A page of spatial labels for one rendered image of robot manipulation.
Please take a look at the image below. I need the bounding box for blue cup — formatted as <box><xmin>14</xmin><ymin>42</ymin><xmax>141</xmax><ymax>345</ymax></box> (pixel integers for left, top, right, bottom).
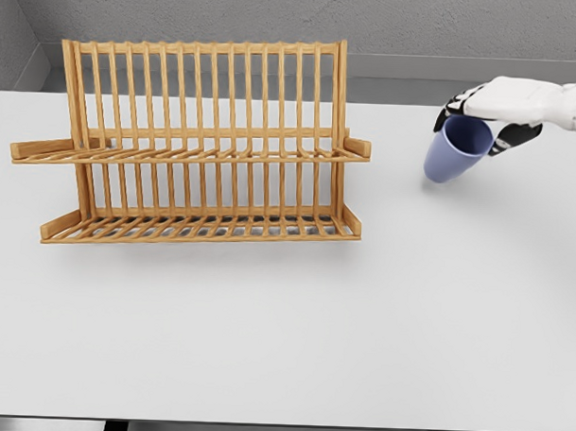
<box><xmin>422</xmin><ymin>112</ymin><xmax>497</xmax><ymax>187</ymax></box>

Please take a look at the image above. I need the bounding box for wooden two-tier dish rack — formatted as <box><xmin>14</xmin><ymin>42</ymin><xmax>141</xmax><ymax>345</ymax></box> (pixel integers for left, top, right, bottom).
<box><xmin>6</xmin><ymin>27</ymin><xmax>376</xmax><ymax>256</ymax></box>

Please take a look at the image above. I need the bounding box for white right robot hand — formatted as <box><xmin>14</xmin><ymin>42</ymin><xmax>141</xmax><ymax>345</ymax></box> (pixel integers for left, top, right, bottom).
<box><xmin>432</xmin><ymin>73</ymin><xmax>566</xmax><ymax>160</ymax></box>

